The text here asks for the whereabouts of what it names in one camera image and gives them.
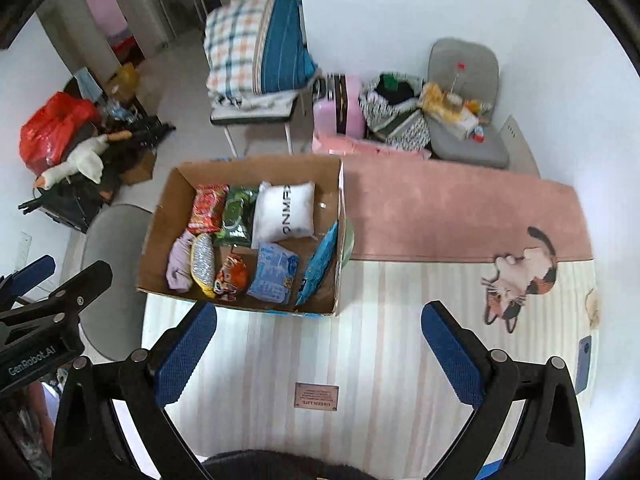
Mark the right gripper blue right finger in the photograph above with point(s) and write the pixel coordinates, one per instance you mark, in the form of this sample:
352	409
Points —
483	379

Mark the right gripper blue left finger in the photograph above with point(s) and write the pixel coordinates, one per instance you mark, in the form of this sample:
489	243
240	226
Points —
157	379

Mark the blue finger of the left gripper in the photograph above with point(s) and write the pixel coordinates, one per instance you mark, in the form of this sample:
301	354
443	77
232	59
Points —
69	299
14	287

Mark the lilac cloth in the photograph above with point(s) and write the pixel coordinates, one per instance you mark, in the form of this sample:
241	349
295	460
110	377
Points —
178	271

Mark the orange snack bag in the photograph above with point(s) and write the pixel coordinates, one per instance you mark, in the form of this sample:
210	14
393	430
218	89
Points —
232	279

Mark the light blue tissue pack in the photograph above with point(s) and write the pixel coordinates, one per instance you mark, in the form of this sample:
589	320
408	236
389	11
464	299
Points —
275	274

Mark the red jacket print snack pack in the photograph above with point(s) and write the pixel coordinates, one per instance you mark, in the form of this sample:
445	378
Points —
207	208

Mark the blue fish plush toy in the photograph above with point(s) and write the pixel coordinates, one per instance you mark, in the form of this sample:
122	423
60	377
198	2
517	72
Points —
317	266

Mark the white soft pillow pack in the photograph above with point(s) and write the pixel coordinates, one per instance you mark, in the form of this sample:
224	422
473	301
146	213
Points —
283	212

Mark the grey round stool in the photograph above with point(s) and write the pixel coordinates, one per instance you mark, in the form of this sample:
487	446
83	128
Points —
113	323

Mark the dark blue phone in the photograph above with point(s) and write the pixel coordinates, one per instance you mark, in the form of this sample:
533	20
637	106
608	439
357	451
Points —
583	364

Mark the white goose plush toy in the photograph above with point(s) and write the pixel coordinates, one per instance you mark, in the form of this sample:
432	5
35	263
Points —
85	159

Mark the red plastic bag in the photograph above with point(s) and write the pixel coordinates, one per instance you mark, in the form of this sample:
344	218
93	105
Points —
45	137

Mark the small brown cardboard box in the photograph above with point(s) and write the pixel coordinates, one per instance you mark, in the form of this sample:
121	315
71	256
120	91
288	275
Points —
142	170

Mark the green wet wipes pack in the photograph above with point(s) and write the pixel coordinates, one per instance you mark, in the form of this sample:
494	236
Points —
238	217

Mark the yellow bag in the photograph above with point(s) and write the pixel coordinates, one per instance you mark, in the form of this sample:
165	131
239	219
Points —
123	84

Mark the pink packaged bedding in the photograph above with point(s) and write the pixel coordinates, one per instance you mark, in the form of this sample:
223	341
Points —
339	145

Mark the patterned black white bag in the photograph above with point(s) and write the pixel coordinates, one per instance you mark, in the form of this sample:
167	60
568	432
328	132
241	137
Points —
390	104

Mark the white metal chair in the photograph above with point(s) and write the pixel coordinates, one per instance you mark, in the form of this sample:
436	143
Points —
280	113

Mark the pink suitcase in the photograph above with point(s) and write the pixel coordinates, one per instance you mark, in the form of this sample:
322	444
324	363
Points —
335	103

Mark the grey cushioned chair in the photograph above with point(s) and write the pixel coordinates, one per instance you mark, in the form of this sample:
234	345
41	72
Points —
460	122

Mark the clear plastic bottle red cap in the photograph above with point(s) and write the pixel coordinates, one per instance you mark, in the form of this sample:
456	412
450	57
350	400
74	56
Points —
459	71

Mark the plaid and blue bedding pile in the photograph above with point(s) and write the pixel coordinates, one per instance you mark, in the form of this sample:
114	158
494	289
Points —
254	48

